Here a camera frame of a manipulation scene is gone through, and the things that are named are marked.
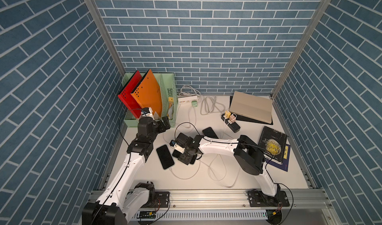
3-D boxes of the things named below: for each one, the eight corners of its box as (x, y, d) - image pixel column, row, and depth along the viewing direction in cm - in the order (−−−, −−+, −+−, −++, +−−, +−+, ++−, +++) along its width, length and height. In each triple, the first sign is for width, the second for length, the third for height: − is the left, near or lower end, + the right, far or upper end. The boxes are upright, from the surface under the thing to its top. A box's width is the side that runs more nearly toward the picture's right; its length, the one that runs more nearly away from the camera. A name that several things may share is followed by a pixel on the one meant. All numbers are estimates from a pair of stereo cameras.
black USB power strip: (234, 133, 101) (235, 131, 98) (220, 117, 110) (221, 114, 107) (240, 130, 103) (241, 127, 100) (226, 114, 111) (227, 111, 109)
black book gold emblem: (256, 154, 92) (258, 152, 89) (262, 128, 104) (264, 125, 101) (281, 164, 88) (283, 162, 85) (284, 136, 100) (286, 134, 97)
